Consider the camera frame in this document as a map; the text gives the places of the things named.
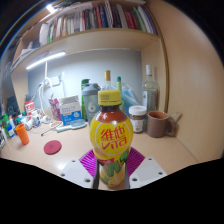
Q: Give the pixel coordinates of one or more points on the maroon pouch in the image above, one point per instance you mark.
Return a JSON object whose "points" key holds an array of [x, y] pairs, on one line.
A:
{"points": [[55, 108]]}

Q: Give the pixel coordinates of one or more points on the orange plastic cup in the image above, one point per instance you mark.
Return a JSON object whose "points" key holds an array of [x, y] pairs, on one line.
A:
{"points": [[22, 135]]}

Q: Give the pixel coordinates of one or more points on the green-capped slim bottle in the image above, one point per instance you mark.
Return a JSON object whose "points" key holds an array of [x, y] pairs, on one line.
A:
{"points": [[119, 81]]}

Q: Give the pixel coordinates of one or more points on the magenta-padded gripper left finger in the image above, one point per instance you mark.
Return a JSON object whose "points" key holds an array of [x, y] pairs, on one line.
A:
{"points": [[75, 171]]}

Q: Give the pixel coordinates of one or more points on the red round coaster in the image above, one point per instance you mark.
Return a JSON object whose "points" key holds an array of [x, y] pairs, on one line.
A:
{"points": [[52, 147]]}

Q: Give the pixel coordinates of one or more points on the grey shaker bottle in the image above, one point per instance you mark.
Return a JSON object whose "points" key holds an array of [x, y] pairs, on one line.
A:
{"points": [[90, 103]]}

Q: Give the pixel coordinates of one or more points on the yellow-capped yellow drink bottle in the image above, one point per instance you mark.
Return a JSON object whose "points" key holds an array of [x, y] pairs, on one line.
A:
{"points": [[111, 133]]}

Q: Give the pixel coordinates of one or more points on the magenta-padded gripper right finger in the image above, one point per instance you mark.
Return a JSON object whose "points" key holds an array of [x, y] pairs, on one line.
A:
{"points": [[148, 171]]}

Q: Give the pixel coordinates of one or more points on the white light bar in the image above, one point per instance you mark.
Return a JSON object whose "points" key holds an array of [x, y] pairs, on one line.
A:
{"points": [[45, 60]]}

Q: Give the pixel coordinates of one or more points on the brown jar with white lid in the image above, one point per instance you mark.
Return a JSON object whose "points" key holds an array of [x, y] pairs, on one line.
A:
{"points": [[137, 120]]}

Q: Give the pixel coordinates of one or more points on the clear glass bottle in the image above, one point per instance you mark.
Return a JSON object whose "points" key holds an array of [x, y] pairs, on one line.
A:
{"points": [[150, 93]]}

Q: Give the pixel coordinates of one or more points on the brown mug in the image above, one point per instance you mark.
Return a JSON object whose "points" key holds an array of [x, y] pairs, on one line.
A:
{"points": [[156, 125]]}

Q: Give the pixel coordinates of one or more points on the white and blue carton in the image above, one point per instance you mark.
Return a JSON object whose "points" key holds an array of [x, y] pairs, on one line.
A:
{"points": [[70, 111]]}

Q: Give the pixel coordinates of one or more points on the light blue hairbrush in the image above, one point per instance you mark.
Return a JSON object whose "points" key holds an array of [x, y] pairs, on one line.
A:
{"points": [[75, 125]]}

